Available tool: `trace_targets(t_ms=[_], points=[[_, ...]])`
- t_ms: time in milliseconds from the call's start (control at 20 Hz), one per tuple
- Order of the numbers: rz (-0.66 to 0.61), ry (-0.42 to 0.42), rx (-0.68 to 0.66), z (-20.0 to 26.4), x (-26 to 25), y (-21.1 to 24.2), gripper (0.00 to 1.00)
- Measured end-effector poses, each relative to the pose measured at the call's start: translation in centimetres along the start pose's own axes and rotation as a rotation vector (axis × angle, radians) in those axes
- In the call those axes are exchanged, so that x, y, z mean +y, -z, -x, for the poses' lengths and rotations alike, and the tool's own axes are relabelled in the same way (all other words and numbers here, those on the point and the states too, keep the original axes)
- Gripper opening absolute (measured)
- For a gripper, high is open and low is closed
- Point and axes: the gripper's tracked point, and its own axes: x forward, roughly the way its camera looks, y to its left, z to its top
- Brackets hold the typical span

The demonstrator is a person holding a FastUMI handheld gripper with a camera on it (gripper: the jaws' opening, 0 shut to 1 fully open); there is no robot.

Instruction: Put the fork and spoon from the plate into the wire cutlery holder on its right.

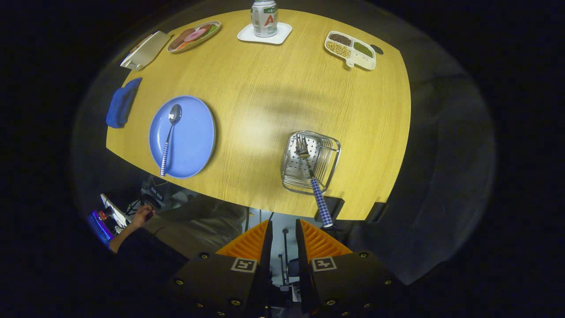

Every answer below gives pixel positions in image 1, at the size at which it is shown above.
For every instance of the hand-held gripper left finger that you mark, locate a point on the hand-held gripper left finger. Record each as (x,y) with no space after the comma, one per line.
(266,256)

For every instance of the folded blue cloth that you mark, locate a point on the folded blue cloth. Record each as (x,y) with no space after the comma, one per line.
(120,106)

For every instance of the oval plate of food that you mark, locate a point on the oval plate of food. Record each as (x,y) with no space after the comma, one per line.
(194,37)

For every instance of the pink ham slice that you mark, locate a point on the pink ham slice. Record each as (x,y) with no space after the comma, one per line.
(195,35)

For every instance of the green lettuce leaf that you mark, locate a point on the green lettuce leaf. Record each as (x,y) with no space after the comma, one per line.
(212,29)

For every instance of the blue round plate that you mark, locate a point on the blue round plate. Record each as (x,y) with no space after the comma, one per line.
(192,132)

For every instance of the person's grey trousers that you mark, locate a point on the person's grey trousers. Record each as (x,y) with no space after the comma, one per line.
(198,225)

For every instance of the white toaster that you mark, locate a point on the white toaster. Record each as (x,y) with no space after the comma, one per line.
(145,51)

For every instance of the white divided bean dish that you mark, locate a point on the white divided bean dish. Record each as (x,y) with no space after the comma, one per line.
(364,62)

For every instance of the white square coaster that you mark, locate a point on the white square coaster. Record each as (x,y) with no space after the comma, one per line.
(282,36)

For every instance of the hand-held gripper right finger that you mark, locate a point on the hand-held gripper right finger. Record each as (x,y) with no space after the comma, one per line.
(301,256)

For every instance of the brown meat patty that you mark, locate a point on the brown meat patty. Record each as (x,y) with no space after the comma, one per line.
(180,39)

